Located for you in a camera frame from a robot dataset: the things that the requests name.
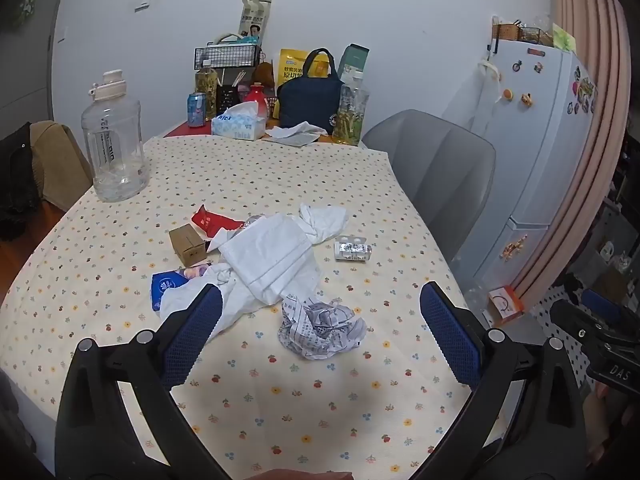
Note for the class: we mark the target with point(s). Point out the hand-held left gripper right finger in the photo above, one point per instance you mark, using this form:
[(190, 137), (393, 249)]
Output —
[(450, 335)]

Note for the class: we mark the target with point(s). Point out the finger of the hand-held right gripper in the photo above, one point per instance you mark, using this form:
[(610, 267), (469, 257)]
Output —
[(582, 322)]

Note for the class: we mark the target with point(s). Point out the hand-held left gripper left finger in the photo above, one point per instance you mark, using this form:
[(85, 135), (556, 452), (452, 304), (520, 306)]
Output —
[(195, 330)]

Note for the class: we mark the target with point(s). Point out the white plastic bag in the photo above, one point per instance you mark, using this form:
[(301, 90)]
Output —
[(235, 305)]

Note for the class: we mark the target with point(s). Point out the white napkin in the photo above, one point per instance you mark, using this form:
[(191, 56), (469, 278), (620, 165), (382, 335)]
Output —
[(270, 255)]

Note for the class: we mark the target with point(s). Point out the printed paper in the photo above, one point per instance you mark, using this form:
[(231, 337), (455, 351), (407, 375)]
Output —
[(320, 332)]

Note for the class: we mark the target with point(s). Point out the silver blister pack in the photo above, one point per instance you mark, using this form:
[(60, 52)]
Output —
[(352, 250)]

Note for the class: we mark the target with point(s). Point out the person's right hand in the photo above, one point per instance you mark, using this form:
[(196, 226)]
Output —
[(607, 425)]

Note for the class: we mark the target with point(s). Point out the white diamond pattern mat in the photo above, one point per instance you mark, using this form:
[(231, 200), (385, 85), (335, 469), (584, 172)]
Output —
[(542, 317)]

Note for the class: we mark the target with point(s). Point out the clear plastic bag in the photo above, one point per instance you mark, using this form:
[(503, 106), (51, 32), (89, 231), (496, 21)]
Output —
[(477, 302)]

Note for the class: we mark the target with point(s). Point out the blue packet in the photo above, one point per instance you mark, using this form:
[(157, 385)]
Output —
[(167, 285)]

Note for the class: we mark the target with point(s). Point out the orange white box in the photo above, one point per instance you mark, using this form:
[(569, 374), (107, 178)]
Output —
[(505, 305)]

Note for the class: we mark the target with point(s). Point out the small cardboard box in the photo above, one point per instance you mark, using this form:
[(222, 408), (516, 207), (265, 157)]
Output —
[(187, 245)]

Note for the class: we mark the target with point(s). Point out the yellow fridge magnet cluster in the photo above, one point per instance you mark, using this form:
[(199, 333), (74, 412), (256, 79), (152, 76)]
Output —
[(515, 249)]

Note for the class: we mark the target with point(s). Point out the red wrapper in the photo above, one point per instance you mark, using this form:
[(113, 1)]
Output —
[(210, 220)]

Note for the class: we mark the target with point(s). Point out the clear plastic wrapper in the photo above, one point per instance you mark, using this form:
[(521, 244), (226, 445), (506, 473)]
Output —
[(254, 221)]

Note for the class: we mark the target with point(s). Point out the cluttered storage shelf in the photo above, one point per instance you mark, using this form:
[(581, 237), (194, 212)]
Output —
[(620, 200)]

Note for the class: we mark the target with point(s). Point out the floral tablecloth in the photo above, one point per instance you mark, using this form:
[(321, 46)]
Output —
[(300, 410)]

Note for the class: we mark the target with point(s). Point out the white fridge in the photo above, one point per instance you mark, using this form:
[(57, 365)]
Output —
[(540, 160)]

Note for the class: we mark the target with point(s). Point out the grey chair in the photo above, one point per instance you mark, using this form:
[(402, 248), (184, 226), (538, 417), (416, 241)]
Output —
[(430, 160)]

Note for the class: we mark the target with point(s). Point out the large clear water bottle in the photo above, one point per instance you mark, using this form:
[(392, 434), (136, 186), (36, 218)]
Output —
[(112, 150)]

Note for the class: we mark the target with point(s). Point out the red table runner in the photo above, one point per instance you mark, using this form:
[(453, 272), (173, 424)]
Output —
[(180, 130)]

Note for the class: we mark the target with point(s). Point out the blue white tissue box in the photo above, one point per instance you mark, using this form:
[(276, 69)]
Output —
[(237, 127)]

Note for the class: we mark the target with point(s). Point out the blue drink can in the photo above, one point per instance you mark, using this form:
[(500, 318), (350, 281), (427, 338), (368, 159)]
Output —
[(196, 110)]

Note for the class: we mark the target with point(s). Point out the brown coat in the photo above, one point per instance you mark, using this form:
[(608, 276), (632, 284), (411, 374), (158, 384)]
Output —
[(55, 160)]

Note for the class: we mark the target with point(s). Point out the white rag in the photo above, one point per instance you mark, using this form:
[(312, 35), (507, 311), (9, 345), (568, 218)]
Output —
[(295, 132)]

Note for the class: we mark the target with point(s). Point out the colourful fridge magnet cluster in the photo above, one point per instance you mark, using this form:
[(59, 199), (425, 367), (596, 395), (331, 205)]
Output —
[(582, 92)]

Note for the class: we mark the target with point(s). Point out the white hanging bag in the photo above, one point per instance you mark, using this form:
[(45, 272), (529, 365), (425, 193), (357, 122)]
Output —
[(482, 105)]

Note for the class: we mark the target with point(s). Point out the black mesh pen holder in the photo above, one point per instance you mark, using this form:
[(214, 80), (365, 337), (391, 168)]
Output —
[(227, 97)]

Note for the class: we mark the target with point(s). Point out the black garment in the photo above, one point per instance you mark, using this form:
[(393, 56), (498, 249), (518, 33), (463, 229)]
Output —
[(17, 175)]

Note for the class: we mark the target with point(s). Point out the plastic bottle with green label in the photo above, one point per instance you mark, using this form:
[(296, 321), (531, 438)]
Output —
[(350, 120)]

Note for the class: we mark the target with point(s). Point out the red bottle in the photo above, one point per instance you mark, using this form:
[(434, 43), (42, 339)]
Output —
[(255, 97)]

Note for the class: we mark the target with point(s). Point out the glass jar with yellow contents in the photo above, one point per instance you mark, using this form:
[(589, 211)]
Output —
[(206, 85)]

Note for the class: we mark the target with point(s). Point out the navy lunch bag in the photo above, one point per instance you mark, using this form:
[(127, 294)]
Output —
[(310, 105)]

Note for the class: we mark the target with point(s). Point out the brown bag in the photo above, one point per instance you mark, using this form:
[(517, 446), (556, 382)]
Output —
[(264, 75)]

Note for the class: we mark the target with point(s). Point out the yellow snack bag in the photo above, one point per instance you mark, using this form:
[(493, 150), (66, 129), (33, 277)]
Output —
[(292, 67)]

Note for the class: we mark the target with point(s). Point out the pink curtain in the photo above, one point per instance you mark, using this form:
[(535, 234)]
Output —
[(595, 35)]

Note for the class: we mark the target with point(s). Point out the green box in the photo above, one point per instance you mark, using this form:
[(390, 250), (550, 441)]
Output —
[(355, 60)]

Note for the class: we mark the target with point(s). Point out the wooden box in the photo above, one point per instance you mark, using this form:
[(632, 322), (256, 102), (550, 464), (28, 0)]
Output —
[(506, 31)]

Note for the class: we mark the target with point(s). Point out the white printed paper bag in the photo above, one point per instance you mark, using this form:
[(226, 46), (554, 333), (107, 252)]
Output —
[(255, 15)]

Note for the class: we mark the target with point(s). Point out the white light switch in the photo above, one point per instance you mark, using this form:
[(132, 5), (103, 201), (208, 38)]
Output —
[(143, 1)]

